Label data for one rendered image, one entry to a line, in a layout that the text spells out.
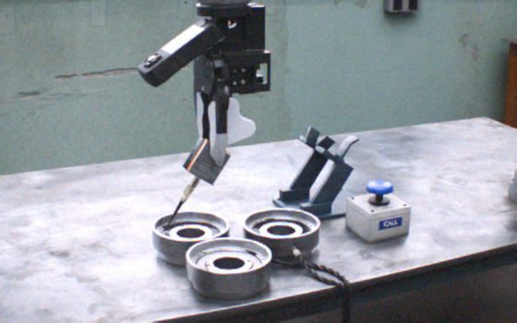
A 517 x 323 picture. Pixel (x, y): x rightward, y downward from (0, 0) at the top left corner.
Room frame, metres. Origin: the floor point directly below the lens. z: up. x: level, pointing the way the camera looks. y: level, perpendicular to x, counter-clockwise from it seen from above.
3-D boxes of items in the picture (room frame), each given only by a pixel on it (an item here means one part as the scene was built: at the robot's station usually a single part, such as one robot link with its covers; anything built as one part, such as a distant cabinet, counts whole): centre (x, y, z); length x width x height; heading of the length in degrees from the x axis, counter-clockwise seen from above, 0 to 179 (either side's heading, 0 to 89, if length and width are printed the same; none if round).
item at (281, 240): (0.98, -0.03, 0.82); 0.10 x 0.10 x 0.04
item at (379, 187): (1.04, -0.17, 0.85); 0.04 x 0.04 x 0.05
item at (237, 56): (1.00, 0.04, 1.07); 0.09 x 0.08 x 0.12; 114
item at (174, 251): (0.96, 0.09, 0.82); 0.10 x 0.10 x 0.04
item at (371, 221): (1.04, -0.18, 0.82); 0.08 x 0.07 x 0.05; 114
